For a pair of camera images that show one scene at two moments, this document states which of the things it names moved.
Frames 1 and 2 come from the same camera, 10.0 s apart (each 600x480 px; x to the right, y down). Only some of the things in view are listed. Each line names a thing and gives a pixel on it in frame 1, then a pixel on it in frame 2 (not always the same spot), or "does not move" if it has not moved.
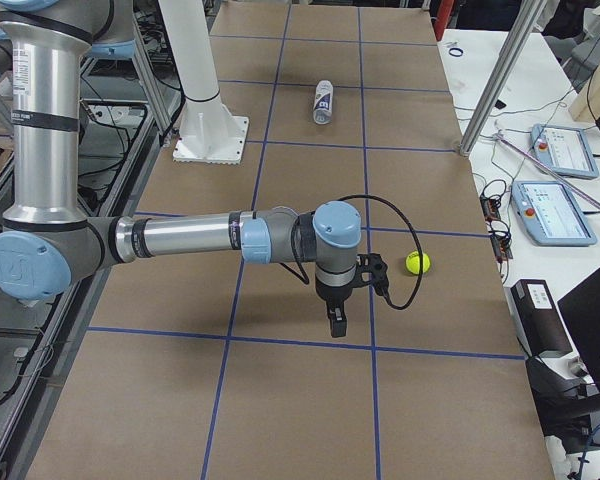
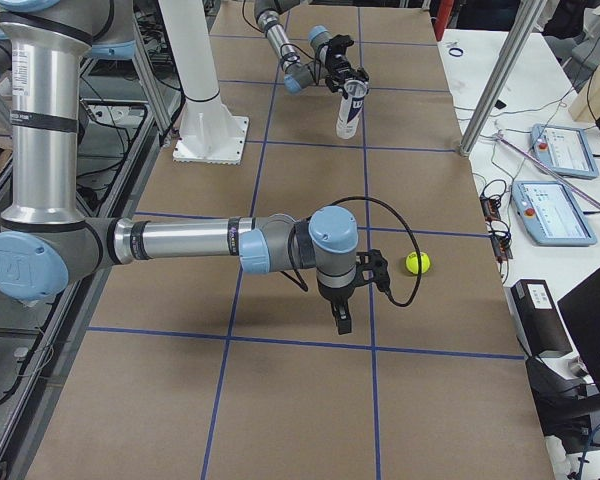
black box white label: (536, 319) does not move
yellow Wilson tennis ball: (413, 262) does not move
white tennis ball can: (323, 102) → (350, 109)
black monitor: (592, 313) does not move
